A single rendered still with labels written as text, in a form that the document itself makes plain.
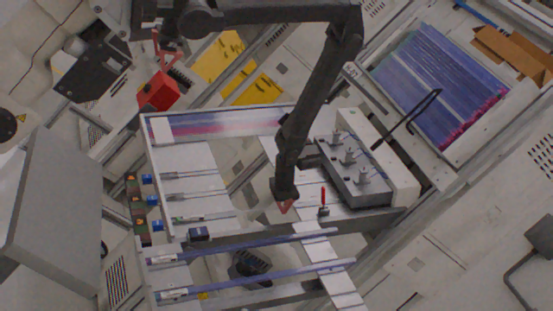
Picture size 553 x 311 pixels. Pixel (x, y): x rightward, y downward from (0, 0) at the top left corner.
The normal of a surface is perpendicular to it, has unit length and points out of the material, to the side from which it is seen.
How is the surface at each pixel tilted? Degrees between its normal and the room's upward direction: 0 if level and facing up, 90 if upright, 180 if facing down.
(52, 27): 90
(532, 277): 90
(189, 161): 43
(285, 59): 90
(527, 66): 76
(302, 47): 90
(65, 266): 0
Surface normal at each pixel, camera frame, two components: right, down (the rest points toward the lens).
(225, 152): 0.30, 0.55
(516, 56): -0.43, -0.61
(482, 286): -0.64, -0.48
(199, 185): 0.08, -0.83
